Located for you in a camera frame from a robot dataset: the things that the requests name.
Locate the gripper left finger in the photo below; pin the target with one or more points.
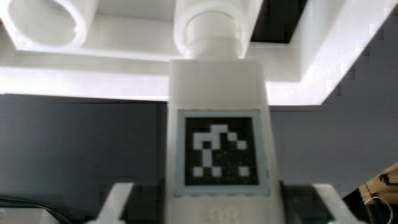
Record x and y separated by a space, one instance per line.
132 206

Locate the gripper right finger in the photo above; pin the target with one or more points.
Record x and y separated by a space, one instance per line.
313 205

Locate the white chair leg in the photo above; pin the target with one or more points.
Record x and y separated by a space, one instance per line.
220 186

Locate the white chair seat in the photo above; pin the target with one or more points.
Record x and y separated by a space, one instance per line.
167 49

